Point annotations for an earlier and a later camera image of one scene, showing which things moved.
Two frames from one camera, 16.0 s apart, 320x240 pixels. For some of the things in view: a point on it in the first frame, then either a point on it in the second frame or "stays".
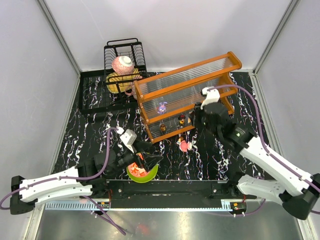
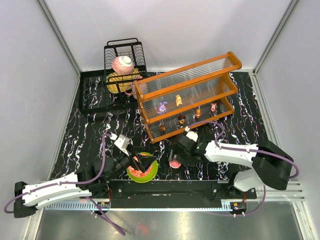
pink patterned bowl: [123, 65] stays
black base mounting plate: [171, 194] stays
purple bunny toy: [162, 107] stays
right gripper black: [200, 116] → [176, 152]
